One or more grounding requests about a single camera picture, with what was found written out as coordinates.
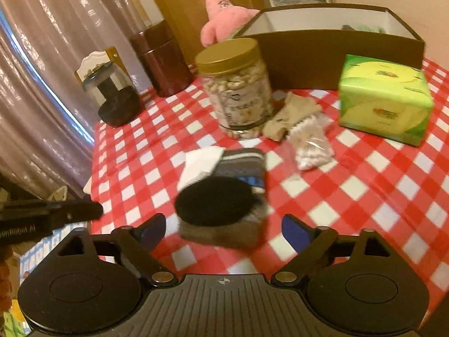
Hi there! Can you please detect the striped knit sock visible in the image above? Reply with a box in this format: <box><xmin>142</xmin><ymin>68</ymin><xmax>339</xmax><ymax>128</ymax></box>
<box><xmin>177</xmin><ymin>148</ymin><xmax>267</xmax><ymax>249</ymax></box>

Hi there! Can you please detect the white sock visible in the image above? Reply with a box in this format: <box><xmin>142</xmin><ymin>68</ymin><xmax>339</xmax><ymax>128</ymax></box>
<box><xmin>177</xmin><ymin>146</ymin><xmax>225</xmax><ymax>191</ymax></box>

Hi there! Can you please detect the cotton swab bag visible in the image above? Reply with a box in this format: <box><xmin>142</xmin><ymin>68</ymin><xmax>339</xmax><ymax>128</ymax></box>
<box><xmin>287</xmin><ymin>113</ymin><xmax>334</xmax><ymax>171</ymax></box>

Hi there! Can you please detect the beige sock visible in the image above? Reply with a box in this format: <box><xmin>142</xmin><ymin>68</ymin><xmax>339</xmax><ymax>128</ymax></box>
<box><xmin>262</xmin><ymin>91</ymin><xmax>322</xmax><ymax>142</ymax></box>

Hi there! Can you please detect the black round sock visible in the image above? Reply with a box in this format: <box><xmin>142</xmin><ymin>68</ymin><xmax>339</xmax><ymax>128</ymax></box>
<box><xmin>174</xmin><ymin>177</ymin><xmax>262</xmax><ymax>227</ymax></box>

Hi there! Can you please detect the grey towel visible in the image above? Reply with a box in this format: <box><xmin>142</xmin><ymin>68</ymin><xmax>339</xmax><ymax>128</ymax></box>
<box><xmin>341</xmin><ymin>24</ymin><xmax>358</xmax><ymax>31</ymax></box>

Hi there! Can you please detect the blue white patterned cloth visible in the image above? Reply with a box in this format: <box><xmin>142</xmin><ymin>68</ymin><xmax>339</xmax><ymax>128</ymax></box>
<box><xmin>19</xmin><ymin>222</ymin><xmax>91</xmax><ymax>284</ymax></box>

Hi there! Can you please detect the red white checkered tablecloth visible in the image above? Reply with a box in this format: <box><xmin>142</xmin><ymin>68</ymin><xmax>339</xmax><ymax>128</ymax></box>
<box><xmin>91</xmin><ymin>61</ymin><xmax>448</xmax><ymax>308</ymax></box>

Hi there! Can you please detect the glass jar dark lid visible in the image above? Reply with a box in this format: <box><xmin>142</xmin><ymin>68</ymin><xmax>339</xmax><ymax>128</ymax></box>
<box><xmin>82</xmin><ymin>62</ymin><xmax>144</xmax><ymax>128</ymax></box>

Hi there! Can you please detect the green tissue pack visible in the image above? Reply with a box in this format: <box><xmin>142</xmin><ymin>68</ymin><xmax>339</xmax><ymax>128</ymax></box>
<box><xmin>338</xmin><ymin>55</ymin><xmax>434</xmax><ymax>147</ymax></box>

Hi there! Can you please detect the white wooden chair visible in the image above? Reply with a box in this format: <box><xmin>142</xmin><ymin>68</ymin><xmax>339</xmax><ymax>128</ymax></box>
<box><xmin>74</xmin><ymin>46</ymin><xmax>128</xmax><ymax>85</ymax></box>

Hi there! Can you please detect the brown metal canister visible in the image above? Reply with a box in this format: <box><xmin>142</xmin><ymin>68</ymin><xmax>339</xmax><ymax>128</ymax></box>
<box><xmin>129</xmin><ymin>20</ymin><xmax>193</xmax><ymax>97</ymax></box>

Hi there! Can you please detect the cashew jar gold lid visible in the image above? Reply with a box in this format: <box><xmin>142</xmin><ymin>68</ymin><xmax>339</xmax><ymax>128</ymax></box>
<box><xmin>195</xmin><ymin>37</ymin><xmax>274</xmax><ymax>139</ymax></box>

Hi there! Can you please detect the brown cardboard box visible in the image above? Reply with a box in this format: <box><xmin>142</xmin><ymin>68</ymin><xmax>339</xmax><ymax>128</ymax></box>
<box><xmin>235</xmin><ymin>3</ymin><xmax>425</xmax><ymax>90</ymax></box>

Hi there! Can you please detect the pink curtain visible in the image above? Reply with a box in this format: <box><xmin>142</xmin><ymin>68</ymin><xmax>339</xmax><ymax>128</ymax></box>
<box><xmin>1</xmin><ymin>0</ymin><xmax>151</xmax><ymax>198</ymax></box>

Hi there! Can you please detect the pink starfish plush toy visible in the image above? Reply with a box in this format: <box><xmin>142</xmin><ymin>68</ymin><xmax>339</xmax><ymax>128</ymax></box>
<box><xmin>200</xmin><ymin>0</ymin><xmax>260</xmax><ymax>47</ymax></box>

